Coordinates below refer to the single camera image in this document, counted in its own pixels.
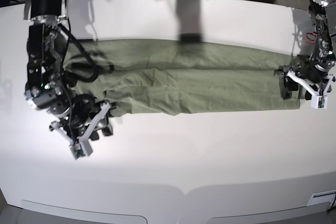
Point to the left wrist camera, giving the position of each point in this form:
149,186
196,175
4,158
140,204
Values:
319,102

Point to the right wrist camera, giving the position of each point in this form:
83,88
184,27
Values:
81,149

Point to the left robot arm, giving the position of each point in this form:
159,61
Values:
322,15

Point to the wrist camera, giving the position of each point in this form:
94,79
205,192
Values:
81,149
319,102

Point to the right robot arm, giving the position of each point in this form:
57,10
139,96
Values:
49,85

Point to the white label sticker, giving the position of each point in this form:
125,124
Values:
322,197

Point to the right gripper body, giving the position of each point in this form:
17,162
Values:
85,108

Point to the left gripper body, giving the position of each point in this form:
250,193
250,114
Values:
314,72

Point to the green T-shirt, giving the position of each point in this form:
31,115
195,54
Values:
175,77

